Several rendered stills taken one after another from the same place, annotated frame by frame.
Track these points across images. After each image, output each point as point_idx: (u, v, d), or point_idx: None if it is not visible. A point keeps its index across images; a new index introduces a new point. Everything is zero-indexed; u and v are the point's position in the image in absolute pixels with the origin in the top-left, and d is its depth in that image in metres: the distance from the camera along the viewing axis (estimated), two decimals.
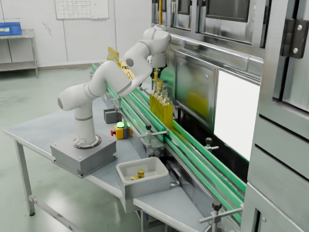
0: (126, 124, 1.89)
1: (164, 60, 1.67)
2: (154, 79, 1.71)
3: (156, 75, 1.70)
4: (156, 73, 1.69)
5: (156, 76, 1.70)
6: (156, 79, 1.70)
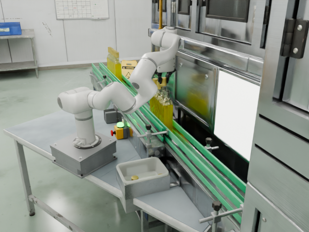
0: (126, 124, 1.89)
1: (173, 64, 1.57)
2: None
3: (156, 80, 1.71)
4: (156, 79, 1.71)
5: (156, 82, 1.71)
6: (156, 84, 1.72)
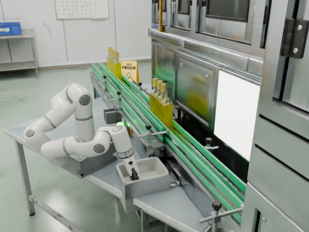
0: (126, 124, 1.89)
1: (132, 170, 1.32)
2: (154, 85, 1.72)
3: (156, 80, 1.71)
4: (156, 79, 1.71)
5: (156, 82, 1.71)
6: (156, 84, 1.72)
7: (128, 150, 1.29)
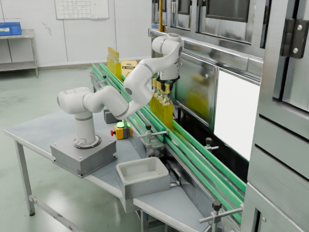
0: (126, 124, 1.89)
1: None
2: (154, 85, 1.72)
3: (156, 80, 1.71)
4: (156, 79, 1.71)
5: (156, 82, 1.71)
6: (156, 84, 1.72)
7: None
